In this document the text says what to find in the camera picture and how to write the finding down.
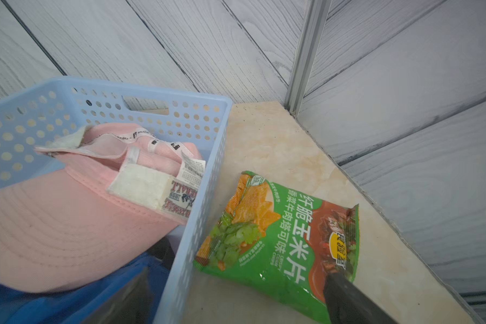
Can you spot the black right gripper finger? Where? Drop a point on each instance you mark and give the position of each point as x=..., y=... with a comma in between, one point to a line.
x=347, y=304

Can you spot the pink baseball cap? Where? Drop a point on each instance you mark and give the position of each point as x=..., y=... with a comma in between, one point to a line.
x=119, y=192

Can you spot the blue baseball cap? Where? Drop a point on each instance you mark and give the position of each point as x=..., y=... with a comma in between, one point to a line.
x=129, y=295

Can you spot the green corn chips bag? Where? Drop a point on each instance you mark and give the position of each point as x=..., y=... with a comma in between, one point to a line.
x=283, y=243

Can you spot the light blue plastic basket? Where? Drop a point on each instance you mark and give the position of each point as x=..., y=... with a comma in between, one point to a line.
x=56, y=107

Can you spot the aluminium right corner post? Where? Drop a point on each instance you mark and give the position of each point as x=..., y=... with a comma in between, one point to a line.
x=306, y=52

